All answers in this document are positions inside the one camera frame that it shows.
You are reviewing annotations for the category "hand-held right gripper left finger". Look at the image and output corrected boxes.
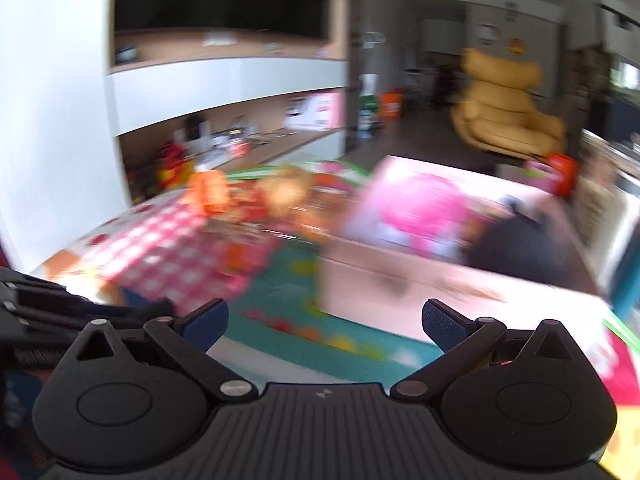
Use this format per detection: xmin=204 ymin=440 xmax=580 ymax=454
xmin=59 ymin=298 xmax=255 ymax=404

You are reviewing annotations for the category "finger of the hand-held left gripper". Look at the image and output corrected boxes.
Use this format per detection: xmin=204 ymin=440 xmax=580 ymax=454
xmin=0 ymin=267 xmax=175 ymax=322

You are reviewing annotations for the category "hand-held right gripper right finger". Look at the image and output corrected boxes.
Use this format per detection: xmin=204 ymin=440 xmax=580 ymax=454
xmin=391 ymin=299 xmax=587 ymax=403

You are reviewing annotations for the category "white cardboard box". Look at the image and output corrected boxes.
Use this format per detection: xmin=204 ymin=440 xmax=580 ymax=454
xmin=319 ymin=154 xmax=610 ymax=357

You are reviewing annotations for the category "orange snack packet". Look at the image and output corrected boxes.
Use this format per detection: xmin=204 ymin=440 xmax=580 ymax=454
xmin=184 ymin=169 xmax=232 ymax=217

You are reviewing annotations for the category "clear packet of bread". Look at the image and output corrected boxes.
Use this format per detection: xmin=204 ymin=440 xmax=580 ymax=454
xmin=254 ymin=164 xmax=315 ymax=213

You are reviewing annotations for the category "printed colourful play mat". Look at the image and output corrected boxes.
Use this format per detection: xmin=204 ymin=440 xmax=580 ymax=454
xmin=30 ymin=159 xmax=640 ymax=478

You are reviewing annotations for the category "dark plush toy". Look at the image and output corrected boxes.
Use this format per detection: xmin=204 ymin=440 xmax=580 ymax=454
xmin=469 ymin=209 xmax=573 ymax=287

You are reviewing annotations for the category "red toy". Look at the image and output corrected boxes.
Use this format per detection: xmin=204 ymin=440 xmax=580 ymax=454
xmin=156 ymin=141 xmax=195 ymax=192

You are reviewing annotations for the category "teal thermos bottle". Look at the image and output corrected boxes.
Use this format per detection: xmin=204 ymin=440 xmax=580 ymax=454
xmin=607 ymin=255 xmax=640 ymax=322

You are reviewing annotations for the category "orange container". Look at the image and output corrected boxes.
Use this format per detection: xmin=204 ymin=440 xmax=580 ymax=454
xmin=544 ymin=151 xmax=580 ymax=197

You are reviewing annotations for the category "yellow armchair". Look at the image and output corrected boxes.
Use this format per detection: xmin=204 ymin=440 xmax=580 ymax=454
xmin=449 ymin=47 xmax=567 ymax=157

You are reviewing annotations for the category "orange bag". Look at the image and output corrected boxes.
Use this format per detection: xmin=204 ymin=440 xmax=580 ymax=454
xmin=381 ymin=90 xmax=407 ymax=120

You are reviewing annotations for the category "white and pink carton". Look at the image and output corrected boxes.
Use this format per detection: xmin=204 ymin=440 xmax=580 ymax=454
xmin=284 ymin=91 xmax=347 ymax=132

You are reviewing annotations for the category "pink plastic ring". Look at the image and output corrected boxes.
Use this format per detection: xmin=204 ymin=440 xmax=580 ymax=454
xmin=377 ymin=171 xmax=482 ymax=262

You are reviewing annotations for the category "white wooden wall cabinet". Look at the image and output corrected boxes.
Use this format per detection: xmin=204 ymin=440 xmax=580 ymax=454
xmin=104 ymin=29 xmax=350 ymax=202

